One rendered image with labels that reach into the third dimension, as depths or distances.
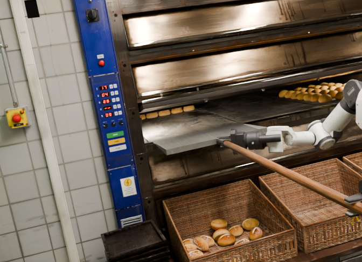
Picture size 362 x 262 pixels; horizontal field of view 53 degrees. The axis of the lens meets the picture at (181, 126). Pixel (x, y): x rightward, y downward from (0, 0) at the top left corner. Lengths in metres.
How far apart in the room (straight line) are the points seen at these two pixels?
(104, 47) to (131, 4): 0.28
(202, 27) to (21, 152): 1.16
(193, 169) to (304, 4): 1.18
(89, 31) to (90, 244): 1.16
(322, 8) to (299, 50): 0.29
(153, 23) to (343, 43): 1.20
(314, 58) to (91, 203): 1.56
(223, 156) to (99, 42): 0.95
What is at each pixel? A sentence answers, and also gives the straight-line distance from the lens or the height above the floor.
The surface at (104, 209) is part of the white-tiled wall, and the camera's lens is 2.13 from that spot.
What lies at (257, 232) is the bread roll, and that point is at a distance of 2.13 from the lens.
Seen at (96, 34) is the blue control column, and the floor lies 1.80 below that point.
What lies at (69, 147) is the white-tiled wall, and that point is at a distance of 2.03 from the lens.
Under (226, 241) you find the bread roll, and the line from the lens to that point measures 2.10.
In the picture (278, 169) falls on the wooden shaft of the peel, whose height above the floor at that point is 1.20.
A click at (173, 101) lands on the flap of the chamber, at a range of 1.90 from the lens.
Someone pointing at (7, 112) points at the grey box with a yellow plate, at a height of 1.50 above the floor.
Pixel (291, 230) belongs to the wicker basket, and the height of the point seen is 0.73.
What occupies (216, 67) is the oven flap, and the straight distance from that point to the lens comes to 2.12.
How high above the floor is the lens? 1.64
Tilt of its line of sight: 11 degrees down
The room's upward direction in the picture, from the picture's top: 9 degrees counter-clockwise
